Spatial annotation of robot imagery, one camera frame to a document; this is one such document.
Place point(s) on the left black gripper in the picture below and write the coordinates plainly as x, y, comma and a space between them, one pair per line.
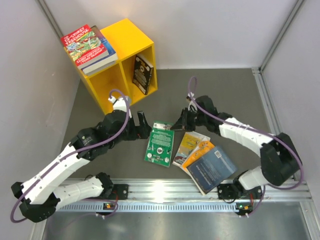
141, 131

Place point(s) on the green cover paperback book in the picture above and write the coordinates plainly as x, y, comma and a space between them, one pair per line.
160, 144

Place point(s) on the dark blue nineteen eighty-four book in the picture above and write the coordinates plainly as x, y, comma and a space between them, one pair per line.
209, 170

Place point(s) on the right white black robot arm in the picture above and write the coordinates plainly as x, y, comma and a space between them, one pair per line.
279, 159

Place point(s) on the perforated metal cable tray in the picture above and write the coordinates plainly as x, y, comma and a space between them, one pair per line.
149, 207

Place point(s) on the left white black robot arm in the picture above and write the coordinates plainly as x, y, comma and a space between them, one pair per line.
41, 196

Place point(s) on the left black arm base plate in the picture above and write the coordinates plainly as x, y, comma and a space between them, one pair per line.
119, 192

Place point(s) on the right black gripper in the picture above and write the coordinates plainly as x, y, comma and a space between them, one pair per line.
183, 123

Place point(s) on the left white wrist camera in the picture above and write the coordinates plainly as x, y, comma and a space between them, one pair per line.
118, 103

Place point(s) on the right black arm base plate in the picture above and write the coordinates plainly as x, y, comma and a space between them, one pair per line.
232, 191

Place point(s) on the yellow wooden cubby shelf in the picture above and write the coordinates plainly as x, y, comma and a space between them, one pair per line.
128, 41

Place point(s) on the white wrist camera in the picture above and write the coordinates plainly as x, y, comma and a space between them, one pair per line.
118, 103
190, 98

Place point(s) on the aluminium mounting rail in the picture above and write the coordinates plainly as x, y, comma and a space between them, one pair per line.
165, 191

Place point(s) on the red 13-storey treehouse book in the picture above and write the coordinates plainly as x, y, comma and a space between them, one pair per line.
82, 45

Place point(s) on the yellow blue 169-storey treehouse book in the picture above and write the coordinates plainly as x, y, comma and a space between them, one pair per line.
142, 73

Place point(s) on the blue orange gradient cover book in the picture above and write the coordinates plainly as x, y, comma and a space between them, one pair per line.
104, 60

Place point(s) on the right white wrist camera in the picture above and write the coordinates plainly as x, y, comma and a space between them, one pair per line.
190, 98

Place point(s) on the yellow blue brideshead revisited book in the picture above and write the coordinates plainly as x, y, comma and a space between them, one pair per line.
189, 142

